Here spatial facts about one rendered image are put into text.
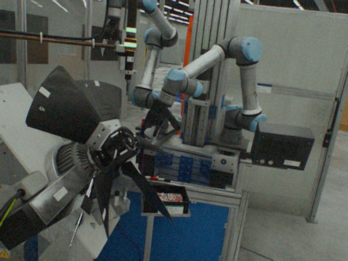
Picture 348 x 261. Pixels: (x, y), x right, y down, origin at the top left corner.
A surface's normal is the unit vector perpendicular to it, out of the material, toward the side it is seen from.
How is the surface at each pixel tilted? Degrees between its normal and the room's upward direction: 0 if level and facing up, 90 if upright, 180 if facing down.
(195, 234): 90
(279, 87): 90
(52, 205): 50
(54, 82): 67
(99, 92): 32
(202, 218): 90
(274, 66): 89
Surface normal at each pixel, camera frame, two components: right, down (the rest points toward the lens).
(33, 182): 0.83, -0.51
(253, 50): 0.56, 0.16
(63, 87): 0.79, -0.14
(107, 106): 0.29, -0.67
